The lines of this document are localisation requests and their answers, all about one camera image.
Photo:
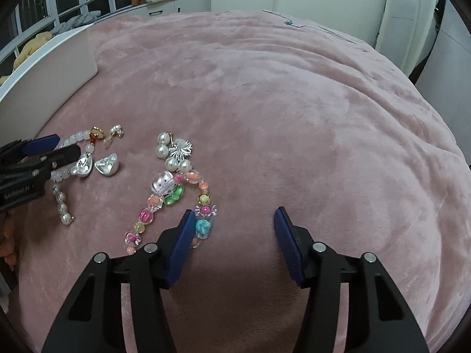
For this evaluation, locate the pink plush bed blanket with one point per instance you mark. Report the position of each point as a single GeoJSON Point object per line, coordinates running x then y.
{"type": "Point", "coordinates": [278, 116]}

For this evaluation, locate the large pearl strand earring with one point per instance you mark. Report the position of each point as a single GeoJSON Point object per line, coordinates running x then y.
{"type": "Point", "coordinates": [165, 140]}

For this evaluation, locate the window with white frames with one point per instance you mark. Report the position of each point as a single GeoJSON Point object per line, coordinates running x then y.
{"type": "Point", "coordinates": [31, 17]}

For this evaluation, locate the silver baroque earring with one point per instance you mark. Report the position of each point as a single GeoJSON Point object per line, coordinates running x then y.
{"type": "Point", "coordinates": [84, 165]}
{"type": "Point", "coordinates": [107, 166]}

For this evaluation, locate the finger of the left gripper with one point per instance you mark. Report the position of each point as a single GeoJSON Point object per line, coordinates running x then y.
{"type": "Point", "coordinates": [50, 161]}
{"type": "Point", "coordinates": [40, 145]}

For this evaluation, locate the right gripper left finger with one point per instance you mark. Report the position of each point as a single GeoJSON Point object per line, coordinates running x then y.
{"type": "Point", "coordinates": [90, 319]}

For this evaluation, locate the silver flower brooch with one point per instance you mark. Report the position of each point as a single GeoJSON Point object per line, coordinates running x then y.
{"type": "Point", "coordinates": [181, 149]}

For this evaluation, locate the left hand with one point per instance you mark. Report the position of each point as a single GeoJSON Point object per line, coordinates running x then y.
{"type": "Point", "coordinates": [7, 247]}

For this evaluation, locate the grey clothing pile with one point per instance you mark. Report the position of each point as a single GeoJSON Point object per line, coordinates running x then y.
{"type": "Point", "coordinates": [76, 22]}

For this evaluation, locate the white window bench cabinets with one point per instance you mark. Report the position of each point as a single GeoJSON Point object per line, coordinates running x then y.
{"type": "Point", "coordinates": [163, 8]}

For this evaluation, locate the white door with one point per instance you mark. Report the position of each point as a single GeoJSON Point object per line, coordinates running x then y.
{"type": "Point", "coordinates": [407, 32]}

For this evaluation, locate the white storage box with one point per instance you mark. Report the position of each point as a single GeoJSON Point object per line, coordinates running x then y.
{"type": "Point", "coordinates": [44, 82]}

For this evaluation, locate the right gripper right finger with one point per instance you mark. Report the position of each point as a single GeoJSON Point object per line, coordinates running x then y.
{"type": "Point", "coordinates": [379, 319]}

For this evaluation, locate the yellow plush blanket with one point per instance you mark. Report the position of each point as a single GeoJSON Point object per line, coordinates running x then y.
{"type": "Point", "coordinates": [27, 49]}

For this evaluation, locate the small gold pearl earring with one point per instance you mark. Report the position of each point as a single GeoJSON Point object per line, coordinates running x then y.
{"type": "Point", "coordinates": [115, 132]}

